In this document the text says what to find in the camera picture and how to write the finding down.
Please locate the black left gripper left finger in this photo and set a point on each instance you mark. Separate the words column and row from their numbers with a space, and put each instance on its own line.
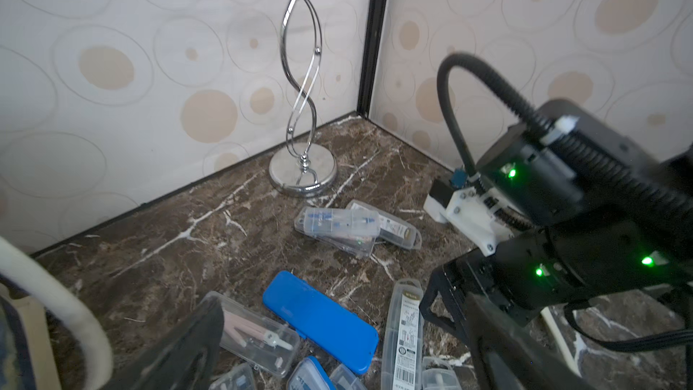
column 184, row 359

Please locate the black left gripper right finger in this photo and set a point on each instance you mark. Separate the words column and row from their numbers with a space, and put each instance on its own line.
column 505, row 356

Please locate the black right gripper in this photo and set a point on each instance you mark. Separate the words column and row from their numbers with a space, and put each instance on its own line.
column 586, row 241

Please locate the Starry Night canvas tote bag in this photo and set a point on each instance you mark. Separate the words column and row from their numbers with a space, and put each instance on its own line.
column 48, row 296

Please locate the clear case pink compass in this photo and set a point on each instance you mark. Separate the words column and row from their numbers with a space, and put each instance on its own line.
column 264, row 343

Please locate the clear case blue compass rear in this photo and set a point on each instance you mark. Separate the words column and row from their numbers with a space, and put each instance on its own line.
column 309, row 375

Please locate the clear case with barcode label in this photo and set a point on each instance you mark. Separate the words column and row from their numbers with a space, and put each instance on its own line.
column 401, row 367

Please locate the clear case white label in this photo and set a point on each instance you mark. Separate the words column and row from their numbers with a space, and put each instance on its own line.
column 392, row 229

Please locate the clear case under stacked case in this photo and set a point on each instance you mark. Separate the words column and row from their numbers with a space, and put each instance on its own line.
column 360, row 247

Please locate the clear case blue label stacked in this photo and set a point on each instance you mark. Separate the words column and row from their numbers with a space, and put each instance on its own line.
column 338, row 223

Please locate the chrome jewelry stand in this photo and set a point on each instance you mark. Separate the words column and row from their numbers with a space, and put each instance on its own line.
column 302, row 168

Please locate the white spatula black handle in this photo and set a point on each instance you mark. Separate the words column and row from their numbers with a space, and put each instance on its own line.
column 561, row 344

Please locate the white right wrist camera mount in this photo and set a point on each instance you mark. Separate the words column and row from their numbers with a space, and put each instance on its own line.
column 464, row 210

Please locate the black corner frame post right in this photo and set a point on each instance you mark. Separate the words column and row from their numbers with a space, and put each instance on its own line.
column 372, row 45

